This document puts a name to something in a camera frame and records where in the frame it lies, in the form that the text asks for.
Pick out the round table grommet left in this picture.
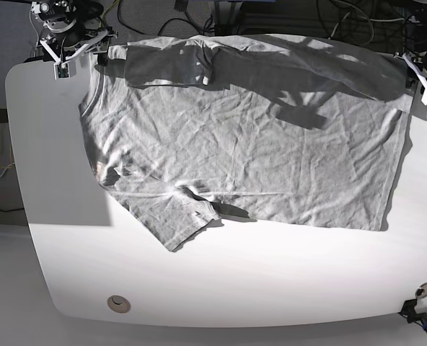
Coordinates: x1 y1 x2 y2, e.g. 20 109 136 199
107 295 131 314

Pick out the black clamp with cable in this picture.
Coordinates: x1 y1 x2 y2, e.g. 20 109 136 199
398 298 427 334

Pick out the yellow floor cable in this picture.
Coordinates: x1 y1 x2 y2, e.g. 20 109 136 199
97 0 120 33

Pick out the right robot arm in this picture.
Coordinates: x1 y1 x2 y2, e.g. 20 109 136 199
30 1 117 66

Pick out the grey T-shirt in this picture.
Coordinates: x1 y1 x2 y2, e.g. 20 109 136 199
79 35 413 251

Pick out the round metal grommet right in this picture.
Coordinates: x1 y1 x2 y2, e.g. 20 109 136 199
415 283 427 299

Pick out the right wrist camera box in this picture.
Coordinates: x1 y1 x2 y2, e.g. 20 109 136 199
53 61 76 80

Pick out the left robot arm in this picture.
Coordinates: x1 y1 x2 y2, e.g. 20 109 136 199
395 1 427 91

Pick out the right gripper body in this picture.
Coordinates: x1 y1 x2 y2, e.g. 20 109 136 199
39 19 115 63

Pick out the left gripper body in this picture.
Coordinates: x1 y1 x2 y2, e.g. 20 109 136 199
394 46 427 97

